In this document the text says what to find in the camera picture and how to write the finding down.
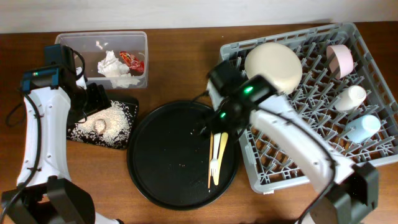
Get small pink bowl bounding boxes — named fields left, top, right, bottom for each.
left=326, top=45, right=354, bottom=80

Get light blue cup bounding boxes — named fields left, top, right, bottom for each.
left=345, top=114, right=381, bottom=143

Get white plastic fork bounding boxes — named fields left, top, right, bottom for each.
left=211, top=133, right=221, bottom=176

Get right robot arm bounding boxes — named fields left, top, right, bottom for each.
left=205, top=61, right=379, bottom=223

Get yellow plastic knife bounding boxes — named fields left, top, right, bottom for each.
left=213, top=133, right=228, bottom=185

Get round black serving tray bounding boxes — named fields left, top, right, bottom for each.
left=127, top=101, right=241, bottom=210

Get wooden chopstick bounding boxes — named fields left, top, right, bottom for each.
left=208, top=133, right=213, bottom=190

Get red snack wrapper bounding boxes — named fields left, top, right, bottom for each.
left=119, top=51, right=145, bottom=73

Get black rectangular tray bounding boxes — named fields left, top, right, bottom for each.
left=66, top=95, right=140, bottom=151

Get clear plastic waste bin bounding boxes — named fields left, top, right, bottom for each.
left=55, top=31, right=149, bottom=90

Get large cream bowl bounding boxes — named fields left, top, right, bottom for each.
left=244, top=42, right=303, bottom=95

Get rice food scraps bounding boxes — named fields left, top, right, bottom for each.
left=68, top=100, right=134, bottom=147

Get grey dishwasher rack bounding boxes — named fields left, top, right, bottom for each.
left=220, top=23, right=397, bottom=194

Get white napkin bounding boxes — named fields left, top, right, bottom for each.
left=97, top=51, right=130, bottom=77

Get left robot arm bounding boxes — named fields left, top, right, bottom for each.
left=1, top=44, right=121, bottom=223

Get white cup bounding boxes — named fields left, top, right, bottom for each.
left=335, top=85, right=367, bottom=113

